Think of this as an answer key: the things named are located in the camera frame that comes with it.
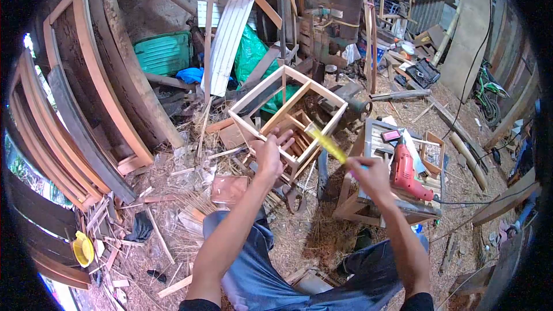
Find round wooden log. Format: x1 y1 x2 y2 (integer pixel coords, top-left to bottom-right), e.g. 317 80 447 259
449 132 489 193

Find green tarpaulin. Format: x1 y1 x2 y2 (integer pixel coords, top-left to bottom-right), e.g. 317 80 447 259
234 24 302 115

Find red electric drill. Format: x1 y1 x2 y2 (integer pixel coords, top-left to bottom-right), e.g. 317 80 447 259
390 136 435 202

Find thick wooden plank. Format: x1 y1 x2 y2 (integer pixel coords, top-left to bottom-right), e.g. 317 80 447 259
471 168 541 226

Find black plastic bag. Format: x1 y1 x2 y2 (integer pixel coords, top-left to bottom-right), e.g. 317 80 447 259
124 211 154 243

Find person's body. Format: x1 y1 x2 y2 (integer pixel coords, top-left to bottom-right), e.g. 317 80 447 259
178 292 435 311

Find black tool case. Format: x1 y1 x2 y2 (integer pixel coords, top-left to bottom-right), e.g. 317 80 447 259
405 58 441 89

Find person's left fingers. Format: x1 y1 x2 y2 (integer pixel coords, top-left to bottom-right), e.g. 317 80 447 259
251 128 296 153

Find large plywood sheet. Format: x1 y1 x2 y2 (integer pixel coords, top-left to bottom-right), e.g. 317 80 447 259
438 0 492 104

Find stack of curved wooden frames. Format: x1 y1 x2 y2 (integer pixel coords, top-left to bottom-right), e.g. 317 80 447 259
8 0 186 291

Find person's right fingers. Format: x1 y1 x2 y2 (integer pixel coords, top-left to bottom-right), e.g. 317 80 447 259
345 157 373 179

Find white ribbed panel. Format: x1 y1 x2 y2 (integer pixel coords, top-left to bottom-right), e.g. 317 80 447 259
200 0 255 97

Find person's legs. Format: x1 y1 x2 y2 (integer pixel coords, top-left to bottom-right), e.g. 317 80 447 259
202 209 430 311

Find square reddish wood panel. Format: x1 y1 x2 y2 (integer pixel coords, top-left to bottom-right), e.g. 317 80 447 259
210 175 249 205

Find open wooden box frame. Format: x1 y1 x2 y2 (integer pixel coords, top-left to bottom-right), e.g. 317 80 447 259
228 65 349 181

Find yellow measuring tape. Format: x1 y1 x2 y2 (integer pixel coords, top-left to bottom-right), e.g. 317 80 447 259
304 124 349 165

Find green motorbike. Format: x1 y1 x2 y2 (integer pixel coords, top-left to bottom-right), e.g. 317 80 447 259
472 60 511 128

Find small wooden tray box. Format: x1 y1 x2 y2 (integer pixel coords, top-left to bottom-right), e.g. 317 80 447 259
420 131 446 178

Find blue cloth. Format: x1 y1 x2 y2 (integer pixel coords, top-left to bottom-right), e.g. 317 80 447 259
175 67 205 85

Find person's right hand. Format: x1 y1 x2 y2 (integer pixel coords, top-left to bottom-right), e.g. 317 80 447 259
345 156 395 204

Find slatted wooden work stool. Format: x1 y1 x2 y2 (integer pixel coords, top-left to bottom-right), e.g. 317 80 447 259
333 117 449 228

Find grey drill press machine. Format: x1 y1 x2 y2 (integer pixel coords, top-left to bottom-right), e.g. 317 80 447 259
320 0 364 70

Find person's left hand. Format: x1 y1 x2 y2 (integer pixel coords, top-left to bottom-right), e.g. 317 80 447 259
250 128 296 183

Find green plastic crate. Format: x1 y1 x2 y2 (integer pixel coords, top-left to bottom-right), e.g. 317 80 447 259
133 30 193 77

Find yellow plastic bowl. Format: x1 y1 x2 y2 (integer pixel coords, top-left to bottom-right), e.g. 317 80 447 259
72 231 95 268

